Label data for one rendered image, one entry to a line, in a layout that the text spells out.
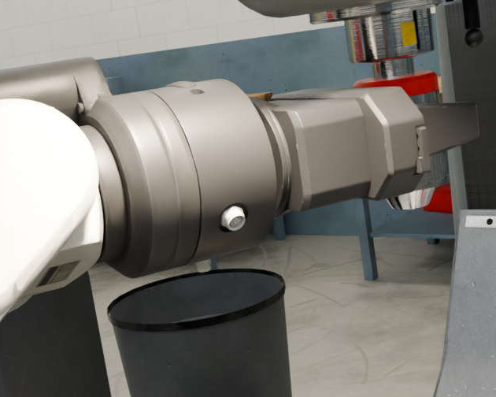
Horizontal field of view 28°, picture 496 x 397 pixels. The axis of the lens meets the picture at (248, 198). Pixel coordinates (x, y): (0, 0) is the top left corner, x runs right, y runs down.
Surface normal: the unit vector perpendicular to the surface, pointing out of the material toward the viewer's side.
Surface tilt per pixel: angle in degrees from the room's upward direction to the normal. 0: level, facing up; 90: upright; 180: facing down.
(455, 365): 52
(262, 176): 91
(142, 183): 85
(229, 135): 62
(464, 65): 90
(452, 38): 90
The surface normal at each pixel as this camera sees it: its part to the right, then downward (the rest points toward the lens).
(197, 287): 0.11, 0.10
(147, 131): 0.31, -0.54
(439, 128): 0.49, 0.08
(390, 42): -0.11, 0.19
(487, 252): -0.61, -0.22
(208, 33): -0.61, 0.23
